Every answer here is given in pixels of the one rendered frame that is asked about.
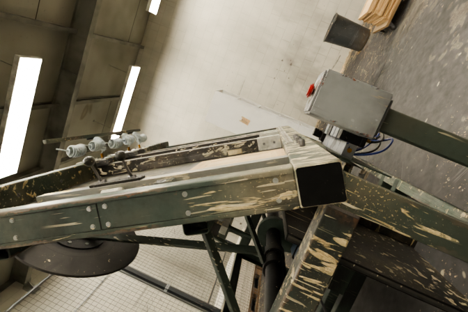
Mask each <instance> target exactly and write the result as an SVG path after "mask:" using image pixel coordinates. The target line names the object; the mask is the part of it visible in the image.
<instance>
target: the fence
mask: <svg viewBox="0 0 468 312"><path fill-rule="evenodd" d="M284 164H289V160H288V156H287V155H282V156H278V157H269V158H265V159H257V160H251V161H247V162H239V163H234V164H226V165H221V166H213V167H208V168H204V169H196V170H191V171H183V172H178V173H170V174H165V175H157V176H152V177H147V178H144V179H142V180H137V181H133V182H125V183H120V184H115V185H107V186H102V187H94V188H89V187H83V188H79V189H73V190H72V189H70V190H71V191H69V192H64V191H61V192H62V193H59V192H56V193H55V192H52V193H54V194H49V195H45V194H43V195H44V196H43V195H41V196H37V197H36V200H37V203H44V202H48V201H57V200H61V199H66V198H74V197H80V196H88V195H93V194H100V192H101V191H102V190H105V189H113V188H118V187H122V188H124V189H132V188H137V187H145V186H151V185H153V183H154V182H156V181H157V180H166V179H170V178H175V181H176V182H177V181H181V180H190V179H194V178H203V177H208V176H216V175H221V174H226V173H235V172H239V171H248V170H252V169H261V168H266V167H271V166H279V165H284Z"/></svg>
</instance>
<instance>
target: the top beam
mask: <svg viewBox="0 0 468 312"><path fill-rule="evenodd" d="M167 146H169V142H168V141H165V142H161V143H156V144H153V145H150V146H146V147H148V148H147V149H148V151H153V150H161V149H165V148H167ZM94 178H97V176H96V175H95V173H94V171H93V170H92V168H91V167H90V166H85V165H84V164H76V165H73V166H69V167H65V168H62V169H58V170H55V171H50V172H46V173H42V174H39V175H34V176H31V177H28V178H23V179H20V180H16V181H12V182H7V183H5V184H2V185H0V209H4V208H12V207H17V206H21V205H24V204H27V203H30V202H32V201H36V197H37V196H41V195H43V194H48V193H52V192H60V191H63V190H64V189H68V188H70V187H74V186H75V185H79V184H81V183H83V182H87V181H89V180H92V179H94Z"/></svg>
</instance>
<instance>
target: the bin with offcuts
mask: <svg viewBox="0 0 468 312"><path fill-rule="evenodd" d="M369 35H370V29H368V28H366V27H364V26H362V25H360V24H358V23H356V22H353V21H352V20H350V19H348V18H346V17H344V16H342V15H339V14H338V13H336V14H335V15H334V17H333V19H332V21H331V23H330V25H329V28H328V29H327V32H326V35H325V37H324V40H323V42H328V43H331V44H334V45H338V46H342V47H346V48H348V49H353V50H355V51H358V52H359V51H361V50H362V49H363V47H364V45H365V44H366V42H367V40H368V37H369Z"/></svg>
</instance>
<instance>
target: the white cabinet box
mask: <svg viewBox="0 0 468 312"><path fill-rule="evenodd" d="M205 121H207V122H209V123H212V124H213V125H216V126H218V127H221V128H223V129H225V130H228V131H230V132H232V133H235V134H242V133H246V132H254V131H258V130H266V129H270V128H277V127H278V126H281V127H282V126H287V125H288V126H290V127H291V128H293V129H294V130H296V131H297V132H299V133H300V134H303V135H305V136H307V137H310V138H312V139H315V140H317V141H320V140H318V139H319V138H318V137H316V136H313V135H312V133H313V130H314V129H315V127H313V126H310V125H307V124H306V123H303V122H301V121H298V120H295V119H294V118H291V117H289V116H286V115H283V114H281V113H279V112H277V111H274V110H271V109H269V108H267V107H264V106H262V105H259V104H257V103H255V102H252V101H250V100H247V99H245V98H243V97H240V96H238V95H235V94H233V93H230V92H228V91H225V90H223V89H222V90H217V91H215V93H214V96H213V99H212V101H211V104H210V107H209V109H208V112H207V115H206V117H205ZM320 142H321V141H320Z"/></svg>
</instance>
